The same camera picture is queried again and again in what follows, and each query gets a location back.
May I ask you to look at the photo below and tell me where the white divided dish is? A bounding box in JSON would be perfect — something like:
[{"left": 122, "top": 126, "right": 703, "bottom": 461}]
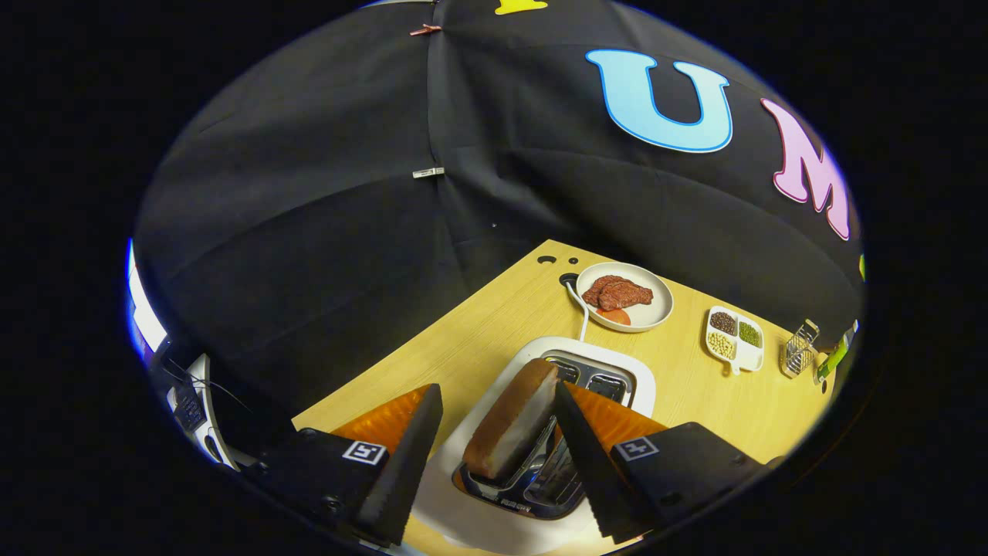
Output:
[{"left": 705, "top": 306, "right": 766, "bottom": 377}]

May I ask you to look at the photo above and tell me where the green label plastic bottle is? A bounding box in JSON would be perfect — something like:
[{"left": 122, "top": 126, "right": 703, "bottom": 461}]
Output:
[{"left": 812, "top": 324, "right": 858, "bottom": 385}]

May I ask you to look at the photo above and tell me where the brown steak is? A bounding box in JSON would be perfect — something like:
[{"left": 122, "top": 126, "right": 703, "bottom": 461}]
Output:
[{"left": 582, "top": 275, "right": 655, "bottom": 312}]

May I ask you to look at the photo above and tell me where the white and black equipment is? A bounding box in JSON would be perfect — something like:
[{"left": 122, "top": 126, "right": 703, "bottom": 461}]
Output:
[{"left": 158, "top": 340, "right": 240, "bottom": 470}]

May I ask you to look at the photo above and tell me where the round white plate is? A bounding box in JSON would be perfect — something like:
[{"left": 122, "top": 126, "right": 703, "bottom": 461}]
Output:
[{"left": 575, "top": 262, "right": 675, "bottom": 334}]

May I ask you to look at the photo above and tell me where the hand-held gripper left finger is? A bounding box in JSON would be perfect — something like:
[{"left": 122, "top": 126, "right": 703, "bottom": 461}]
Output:
[{"left": 245, "top": 383, "right": 445, "bottom": 548}]

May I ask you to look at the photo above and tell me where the toasted bread slice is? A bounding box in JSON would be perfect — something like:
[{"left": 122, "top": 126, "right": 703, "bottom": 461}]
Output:
[{"left": 463, "top": 358, "right": 560, "bottom": 481}]

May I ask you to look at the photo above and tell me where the metal wire utensil holder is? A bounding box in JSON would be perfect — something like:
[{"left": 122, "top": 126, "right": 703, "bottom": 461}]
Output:
[{"left": 780, "top": 319, "right": 821, "bottom": 379}]

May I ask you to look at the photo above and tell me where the black backdrop cloth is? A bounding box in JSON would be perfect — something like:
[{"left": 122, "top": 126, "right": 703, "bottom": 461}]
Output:
[{"left": 133, "top": 0, "right": 865, "bottom": 464}]

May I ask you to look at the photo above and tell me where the white toaster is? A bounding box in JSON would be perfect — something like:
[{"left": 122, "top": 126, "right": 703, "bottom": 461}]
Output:
[{"left": 421, "top": 336, "right": 657, "bottom": 555}]

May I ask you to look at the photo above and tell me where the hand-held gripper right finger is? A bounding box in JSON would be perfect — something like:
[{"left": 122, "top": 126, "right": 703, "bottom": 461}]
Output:
[{"left": 554, "top": 380, "right": 780, "bottom": 541}]

